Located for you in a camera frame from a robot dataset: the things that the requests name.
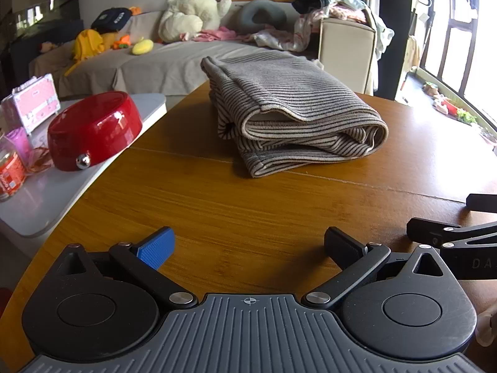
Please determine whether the black cap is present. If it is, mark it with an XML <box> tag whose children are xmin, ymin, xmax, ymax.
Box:
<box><xmin>91</xmin><ymin>7</ymin><xmax>133</xmax><ymax>34</ymax></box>

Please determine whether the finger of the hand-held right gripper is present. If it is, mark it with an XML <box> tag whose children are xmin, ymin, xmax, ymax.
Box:
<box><xmin>465</xmin><ymin>193</ymin><xmax>497</xmax><ymax>214</ymax></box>
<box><xmin>406</xmin><ymin>217</ymin><xmax>497</xmax><ymax>249</ymax></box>

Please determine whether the pink carry case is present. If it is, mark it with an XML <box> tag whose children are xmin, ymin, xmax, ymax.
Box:
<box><xmin>1</xmin><ymin>73</ymin><xmax>60</xmax><ymax>137</ymax></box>

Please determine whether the glass tank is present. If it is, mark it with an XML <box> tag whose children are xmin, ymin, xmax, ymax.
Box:
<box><xmin>0</xmin><ymin>0</ymin><xmax>84</xmax><ymax>91</ymax></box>

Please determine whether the red labelled jar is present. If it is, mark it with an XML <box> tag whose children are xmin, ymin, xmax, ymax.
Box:
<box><xmin>0</xmin><ymin>149</ymin><xmax>27</xmax><ymax>202</ymax></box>

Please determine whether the white side table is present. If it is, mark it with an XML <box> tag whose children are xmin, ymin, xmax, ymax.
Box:
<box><xmin>0</xmin><ymin>93</ymin><xmax>168</xmax><ymax>259</ymax></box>

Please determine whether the yellow backpack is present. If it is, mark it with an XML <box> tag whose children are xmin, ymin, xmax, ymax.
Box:
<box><xmin>64</xmin><ymin>29</ymin><xmax>106</xmax><ymax>77</ymax></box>

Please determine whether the beige hanging towel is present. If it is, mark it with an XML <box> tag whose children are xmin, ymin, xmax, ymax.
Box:
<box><xmin>405</xmin><ymin>36</ymin><xmax>421</xmax><ymax>71</ymax></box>

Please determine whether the white plush duck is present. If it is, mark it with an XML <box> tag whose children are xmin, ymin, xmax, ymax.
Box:
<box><xmin>158</xmin><ymin>0</ymin><xmax>233</xmax><ymax>44</ymax></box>

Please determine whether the black knitted garment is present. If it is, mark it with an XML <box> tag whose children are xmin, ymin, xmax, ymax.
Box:
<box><xmin>291</xmin><ymin>0</ymin><xmax>331</xmax><ymax>15</ymax></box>

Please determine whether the striped grey garment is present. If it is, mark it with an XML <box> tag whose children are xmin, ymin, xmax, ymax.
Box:
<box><xmin>201</xmin><ymin>50</ymin><xmax>390</xmax><ymax>180</ymax></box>

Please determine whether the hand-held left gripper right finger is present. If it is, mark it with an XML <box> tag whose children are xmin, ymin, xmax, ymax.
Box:
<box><xmin>302</xmin><ymin>226</ymin><xmax>456</xmax><ymax>312</ymax></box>

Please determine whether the pink cloth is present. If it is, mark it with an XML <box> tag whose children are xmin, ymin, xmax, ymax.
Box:
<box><xmin>180</xmin><ymin>26</ymin><xmax>258</xmax><ymax>44</ymax></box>

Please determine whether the floral white cloth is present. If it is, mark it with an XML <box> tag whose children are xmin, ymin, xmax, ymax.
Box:
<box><xmin>254</xmin><ymin>12</ymin><xmax>324</xmax><ymax>53</ymax></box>

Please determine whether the pink transparent cup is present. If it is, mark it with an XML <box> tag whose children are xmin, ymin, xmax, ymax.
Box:
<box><xmin>3</xmin><ymin>127</ymin><xmax>34</xmax><ymax>168</ymax></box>

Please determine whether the grey neck pillow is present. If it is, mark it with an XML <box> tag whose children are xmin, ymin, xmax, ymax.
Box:
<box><xmin>235</xmin><ymin>0</ymin><xmax>288</xmax><ymax>35</ymax></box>

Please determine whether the red round container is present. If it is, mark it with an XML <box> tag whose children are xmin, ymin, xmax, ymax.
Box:
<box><xmin>47</xmin><ymin>91</ymin><xmax>144</xmax><ymax>173</ymax></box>

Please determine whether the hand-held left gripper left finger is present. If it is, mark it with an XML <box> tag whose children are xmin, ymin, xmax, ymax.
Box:
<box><xmin>50</xmin><ymin>226</ymin><xmax>198</xmax><ymax>312</ymax></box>

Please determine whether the orange plush toy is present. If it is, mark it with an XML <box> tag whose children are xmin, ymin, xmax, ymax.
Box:
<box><xmin>103</xmin><ymin>33</ymin><xmax>131</xmax><ymax>51</ymax></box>

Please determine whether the pink patterned garment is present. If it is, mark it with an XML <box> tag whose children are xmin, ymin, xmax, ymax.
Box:
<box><xmin>329</xmin><ymin>3</ymin><xmax>368</xmax><ymax>23</ymax></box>

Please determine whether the yellow plush mango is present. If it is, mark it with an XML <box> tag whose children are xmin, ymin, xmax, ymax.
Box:
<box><xmin>131</xmin><ymin>36</ymin><xmax>154</xmax><ymax>55</ymax></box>

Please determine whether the grey sofa blanket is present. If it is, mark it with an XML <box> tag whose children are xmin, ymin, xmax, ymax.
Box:
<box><xmin>29</xmin><ymin>10</ymin><xmax>324</xmax><ymax>99</ymax></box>

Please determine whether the beige sofa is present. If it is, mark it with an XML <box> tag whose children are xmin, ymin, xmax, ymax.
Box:
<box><xmin>29</xmin><ymin>0</ymin><xmax>380</xmax><ymax>99</ymax></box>

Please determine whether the black framed window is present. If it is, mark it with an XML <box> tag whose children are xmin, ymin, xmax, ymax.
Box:
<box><xmin>411</xmin><ymin>0</ymin><xmax>497</xmax><ymax>133</ymax></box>

